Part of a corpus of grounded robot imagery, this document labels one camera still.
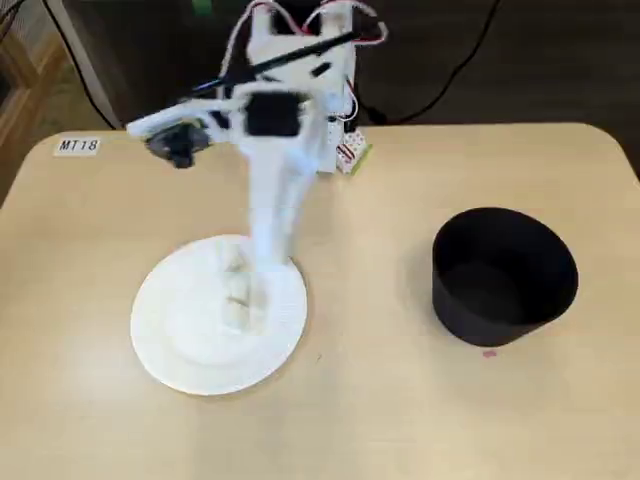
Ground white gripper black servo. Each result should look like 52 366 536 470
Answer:
224 88 322 274

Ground white paper plate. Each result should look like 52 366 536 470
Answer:
129 233 308 396

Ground black pot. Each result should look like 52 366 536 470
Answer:
430 206 580 349

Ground white MT18 label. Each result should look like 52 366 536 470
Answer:
53 135 103 156

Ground wooden shelf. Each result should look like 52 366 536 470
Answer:
0 29 69 201

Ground yellow-green base plate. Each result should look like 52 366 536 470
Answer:
344 143 374 176

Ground red white servo wires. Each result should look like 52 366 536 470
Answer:
219 0 390 121

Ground thin black cable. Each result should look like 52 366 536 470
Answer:
42 0 121 130

